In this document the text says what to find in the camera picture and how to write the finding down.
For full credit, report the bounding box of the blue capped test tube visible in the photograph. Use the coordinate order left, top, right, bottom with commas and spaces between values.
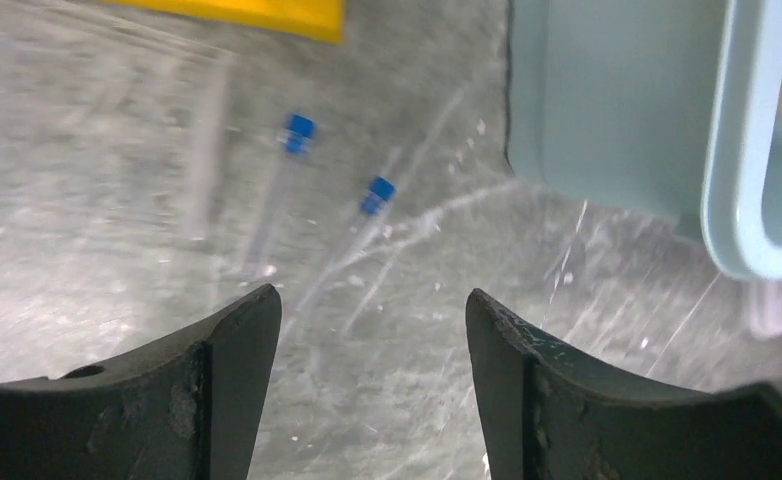
293, 175, 396, 318
241, 112, 316, 281

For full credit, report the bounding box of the yellow test tube rack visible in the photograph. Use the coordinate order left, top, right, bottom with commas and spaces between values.
116, 0, 347, 44

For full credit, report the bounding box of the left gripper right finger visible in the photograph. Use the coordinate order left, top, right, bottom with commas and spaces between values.
465, 289, 782, 480

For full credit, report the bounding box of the teal plastic bin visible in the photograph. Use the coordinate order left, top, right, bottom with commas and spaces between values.
506, 1, 782, 279

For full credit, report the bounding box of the white bin lid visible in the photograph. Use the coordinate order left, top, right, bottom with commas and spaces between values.
743, 280, 782, 339

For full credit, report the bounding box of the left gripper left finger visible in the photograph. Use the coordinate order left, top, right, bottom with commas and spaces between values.
0, 284, 282, 479

